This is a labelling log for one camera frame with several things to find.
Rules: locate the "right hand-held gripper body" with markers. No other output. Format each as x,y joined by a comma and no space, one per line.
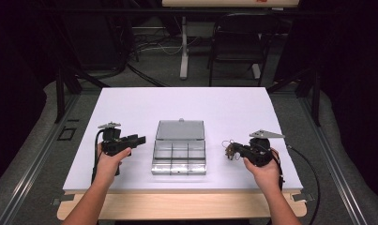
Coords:
260,153

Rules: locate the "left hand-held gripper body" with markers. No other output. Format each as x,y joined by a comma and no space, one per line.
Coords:
112,143

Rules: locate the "clear grey compartment box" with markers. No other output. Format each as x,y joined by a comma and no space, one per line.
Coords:
178,156

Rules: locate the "person's right hand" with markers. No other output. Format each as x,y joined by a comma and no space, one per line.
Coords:
266,176

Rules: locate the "person's left hand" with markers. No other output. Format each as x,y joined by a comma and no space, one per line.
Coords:
108,168

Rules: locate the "black metal stand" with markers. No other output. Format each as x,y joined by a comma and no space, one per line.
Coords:
316,97
60,93

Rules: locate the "light wooden table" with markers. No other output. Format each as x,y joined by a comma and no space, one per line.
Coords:
183,204

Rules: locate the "black chair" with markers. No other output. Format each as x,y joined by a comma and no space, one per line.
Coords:
236,47

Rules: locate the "white-legged desk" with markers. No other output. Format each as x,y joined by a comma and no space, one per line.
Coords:
184,47

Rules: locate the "grey metal table bracket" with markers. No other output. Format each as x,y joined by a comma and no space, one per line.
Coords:
302,197
63,198

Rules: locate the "aluminium floor rail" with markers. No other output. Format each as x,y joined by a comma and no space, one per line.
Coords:
333,159
36,159

